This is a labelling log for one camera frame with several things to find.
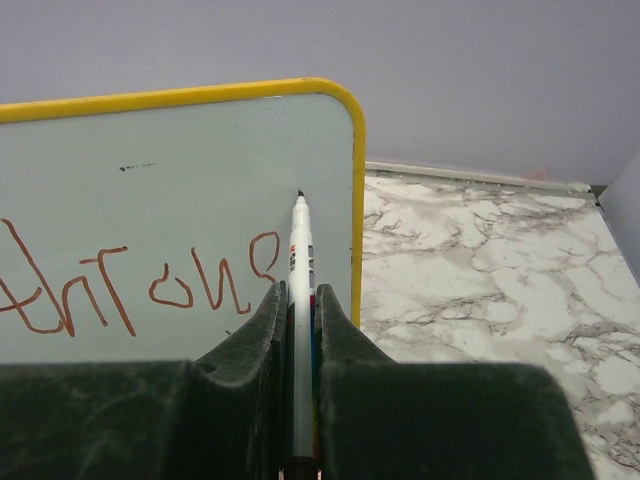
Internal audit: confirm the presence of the white marker pen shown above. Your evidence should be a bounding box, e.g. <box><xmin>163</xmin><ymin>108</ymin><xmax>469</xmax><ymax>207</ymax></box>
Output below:
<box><xmin>288</xmin><ymin>191</ymin><xmax>317</xmax><ymax>458</ymax></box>

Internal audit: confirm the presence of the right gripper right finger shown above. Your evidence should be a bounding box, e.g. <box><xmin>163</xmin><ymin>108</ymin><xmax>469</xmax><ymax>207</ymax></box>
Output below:
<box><xmin>316</xmin><ymin>284</ymin><xmax>594</xmax><ymax>479</ymax></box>

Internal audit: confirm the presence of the yellow framed whiteboard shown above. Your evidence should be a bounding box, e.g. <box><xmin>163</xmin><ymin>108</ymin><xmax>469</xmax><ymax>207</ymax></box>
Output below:
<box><xmin>1</xmin><ymin>77</ymin><xmax>366</xmax><ymax>364</ymax></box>

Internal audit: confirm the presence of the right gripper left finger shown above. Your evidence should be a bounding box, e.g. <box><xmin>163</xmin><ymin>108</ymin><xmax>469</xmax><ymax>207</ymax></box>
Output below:
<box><xmin>1</xmin><ymin>283</ymin><xmax>287</xmax><ymax>479</ymax></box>

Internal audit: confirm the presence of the aluminium table frame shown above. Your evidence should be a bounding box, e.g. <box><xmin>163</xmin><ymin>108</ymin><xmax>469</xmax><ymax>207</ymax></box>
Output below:
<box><xmin>365</xmin><ymin>158</ymin><xmax>602</xmax><ymax>208</ymax></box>

